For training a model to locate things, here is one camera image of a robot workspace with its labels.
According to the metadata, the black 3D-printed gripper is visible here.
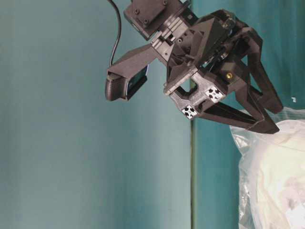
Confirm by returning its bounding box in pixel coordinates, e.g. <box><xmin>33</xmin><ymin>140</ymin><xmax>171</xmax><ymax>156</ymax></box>
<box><xmin>151</xmin><ymin>9</ymin><xmax>283</xmax><ymax>131</ymax></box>

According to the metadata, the clear zip bag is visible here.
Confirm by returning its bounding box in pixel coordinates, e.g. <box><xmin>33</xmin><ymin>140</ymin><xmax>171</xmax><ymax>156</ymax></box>
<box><xmin>230</xmin><ymin>107</ymin><xmax>305</xmax><ymax>229</ymax></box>

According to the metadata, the white reel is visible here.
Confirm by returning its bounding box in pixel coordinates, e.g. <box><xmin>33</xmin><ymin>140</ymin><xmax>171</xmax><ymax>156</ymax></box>
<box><xmin>250</xmin><ymin>120</ymin><xmax>305</xmax><ymax>229</ymax></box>

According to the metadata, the teal table mat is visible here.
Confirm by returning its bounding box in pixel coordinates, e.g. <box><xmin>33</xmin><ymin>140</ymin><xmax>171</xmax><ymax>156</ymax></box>
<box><xmin>0</xmin><ymin>0</ymin><xmax>305</xmax><ymax>229</ymax></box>

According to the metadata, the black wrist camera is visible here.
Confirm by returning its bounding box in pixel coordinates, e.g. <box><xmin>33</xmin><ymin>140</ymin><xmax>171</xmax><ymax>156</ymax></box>
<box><xmin>105</xmin><ymin>44</ymin><xmax>156</xmax><ymax>101</ymax></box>

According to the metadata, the black camera cable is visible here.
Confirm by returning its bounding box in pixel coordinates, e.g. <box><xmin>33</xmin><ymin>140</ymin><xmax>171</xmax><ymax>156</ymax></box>
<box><xmin>107</xmin><ymin>0</ymin><xmax>122</xmax><ymax>65</ymax></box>

